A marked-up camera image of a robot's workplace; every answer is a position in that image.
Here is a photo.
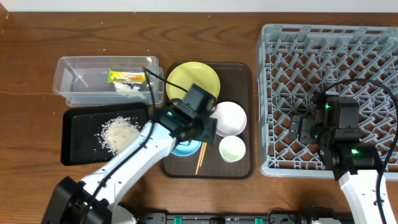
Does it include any grey plastic dishwasher rack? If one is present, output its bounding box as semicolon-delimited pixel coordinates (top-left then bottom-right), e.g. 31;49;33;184
256;24;397;180

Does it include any pale pink bowl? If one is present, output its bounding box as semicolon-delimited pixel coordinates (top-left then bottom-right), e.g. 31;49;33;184
210;101;248;137

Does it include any light blue bowl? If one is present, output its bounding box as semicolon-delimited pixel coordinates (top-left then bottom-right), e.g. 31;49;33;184
171;140;201;157

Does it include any white tissue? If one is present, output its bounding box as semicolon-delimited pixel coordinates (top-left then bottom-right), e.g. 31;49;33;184
114;82;141;92

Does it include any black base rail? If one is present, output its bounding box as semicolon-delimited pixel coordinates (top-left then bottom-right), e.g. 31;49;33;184
62;207;355;224

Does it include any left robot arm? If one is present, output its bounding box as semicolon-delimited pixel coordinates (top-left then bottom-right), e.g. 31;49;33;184
42;84;217;223

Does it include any dark brown serving tray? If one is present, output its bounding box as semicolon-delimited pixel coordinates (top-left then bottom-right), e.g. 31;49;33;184
160;62;255;179

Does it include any clear plastic bin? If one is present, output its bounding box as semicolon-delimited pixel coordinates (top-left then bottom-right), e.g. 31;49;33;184
53;56;164;106

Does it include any pile of white rice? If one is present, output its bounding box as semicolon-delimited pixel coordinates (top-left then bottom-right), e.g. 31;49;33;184
95;116;142;156

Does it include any wooden chopstick right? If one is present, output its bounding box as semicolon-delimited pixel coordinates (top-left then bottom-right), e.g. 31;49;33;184
199;142;207;167

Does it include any white cup green inside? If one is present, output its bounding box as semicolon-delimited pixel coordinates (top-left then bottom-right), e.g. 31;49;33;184
219;136;246;163

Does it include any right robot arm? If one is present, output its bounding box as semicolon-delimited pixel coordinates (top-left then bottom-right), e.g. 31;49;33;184
289;95;396;223

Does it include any yellow round plate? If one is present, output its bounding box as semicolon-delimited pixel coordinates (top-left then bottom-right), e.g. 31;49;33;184
167;62;221;98

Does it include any green snack wrapper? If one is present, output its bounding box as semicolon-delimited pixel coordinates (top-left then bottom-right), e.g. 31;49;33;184
107;70;147;83

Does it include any black waste tray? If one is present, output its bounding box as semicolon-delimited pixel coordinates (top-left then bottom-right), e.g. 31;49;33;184
60;103;149;166

